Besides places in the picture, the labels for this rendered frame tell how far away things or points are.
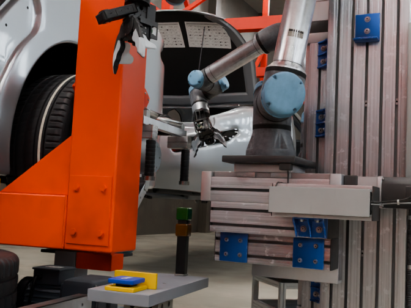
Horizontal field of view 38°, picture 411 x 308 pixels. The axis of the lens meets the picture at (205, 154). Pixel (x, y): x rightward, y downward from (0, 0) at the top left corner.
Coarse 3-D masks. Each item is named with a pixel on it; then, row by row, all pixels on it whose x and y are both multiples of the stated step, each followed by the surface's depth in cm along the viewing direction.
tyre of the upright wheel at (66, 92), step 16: (48, 80) 230; (64, 80) 227; (32, 96) 222; (48, 96) 220; (64, 96) 217; (16, 112) 219; (32, 112) 216; (48, 112) 214; (64, 112) 213; (16, 128) 216; (32, 128) 214; (48, 128) 211; (64, 128) 213; (16, 144) 215; (32, 144) 212; (48, 144) 210; (16, 160) 214; (32, 160) 212; (16, 176) 216
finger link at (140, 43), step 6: (132, 36) 157; (138, 36) 154; (144, 36) 158; (138, 42) 154; (144, 42) 154; (150, 42) 158; (138, 48) 153; (144, 48) 153; (150, 48) 156; (156, 48) 157; (144, 54) 153
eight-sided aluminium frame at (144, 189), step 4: (140, 176) 262; (140, 180) 258; (144, 180) 258; (140, 184) 257; (144, 184) 257; (148, 184) 260; (140, 188) 255; (144, 188) 256; (140, 192) 253; (144, 192) 257; (140, 196) 254; (140, 200) 253
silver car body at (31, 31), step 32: (0, 0) 207; (32, 0) 221; (64, 0) 236; (0, 32) 204; (32, 32) 220; (64, 32) 236; (0, 64) 204; (32, 64) 217; (160, 64) 325; (0, 96) 201; (160, 96) 326; (0, 128) 201; (0, 160) 201
